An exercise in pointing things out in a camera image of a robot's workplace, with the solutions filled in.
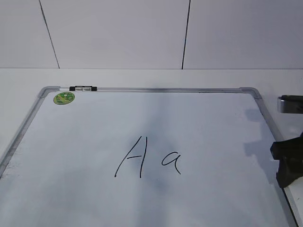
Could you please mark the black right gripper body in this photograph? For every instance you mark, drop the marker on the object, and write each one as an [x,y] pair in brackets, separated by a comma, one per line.
[292,149]

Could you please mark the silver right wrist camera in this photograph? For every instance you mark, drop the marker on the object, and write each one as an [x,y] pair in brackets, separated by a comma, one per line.
[290,104]

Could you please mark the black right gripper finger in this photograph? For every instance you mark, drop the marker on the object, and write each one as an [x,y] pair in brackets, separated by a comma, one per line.
[289,170]

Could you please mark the white whiteboard with aluminium frame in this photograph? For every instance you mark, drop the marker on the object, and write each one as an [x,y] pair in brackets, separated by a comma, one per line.
[144,158]

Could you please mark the round green sticker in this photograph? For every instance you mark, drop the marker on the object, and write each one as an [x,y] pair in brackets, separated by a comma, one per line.
[63,98]

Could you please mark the white whiteboard eraser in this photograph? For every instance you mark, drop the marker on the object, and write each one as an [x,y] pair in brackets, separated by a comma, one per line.
[294,193]

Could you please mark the black and clear hanger clip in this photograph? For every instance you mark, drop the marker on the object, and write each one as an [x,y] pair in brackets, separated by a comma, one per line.
[83,88]

